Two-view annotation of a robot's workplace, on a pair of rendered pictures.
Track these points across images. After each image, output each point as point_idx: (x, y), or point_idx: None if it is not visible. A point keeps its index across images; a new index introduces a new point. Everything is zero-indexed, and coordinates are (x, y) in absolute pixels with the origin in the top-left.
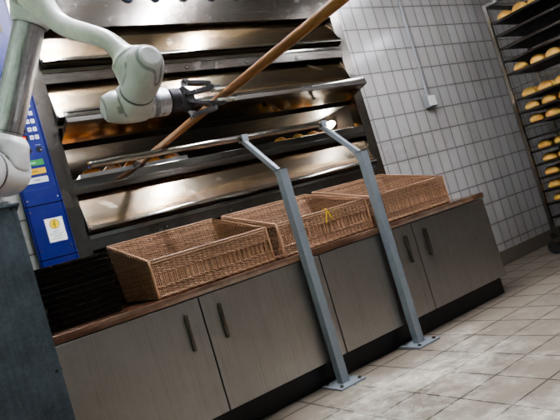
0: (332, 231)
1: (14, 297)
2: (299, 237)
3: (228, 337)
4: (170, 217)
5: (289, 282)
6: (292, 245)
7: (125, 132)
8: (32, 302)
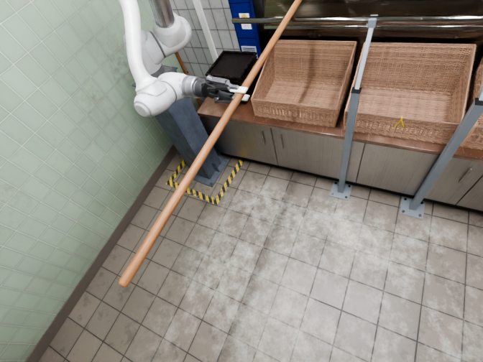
0: (397, 131)
1: (167, 118)
2: (345, 135)
3: (282, 148)
4: (324, 29)
5: (332, 144)
6: None
7: None
8: (174, 123)
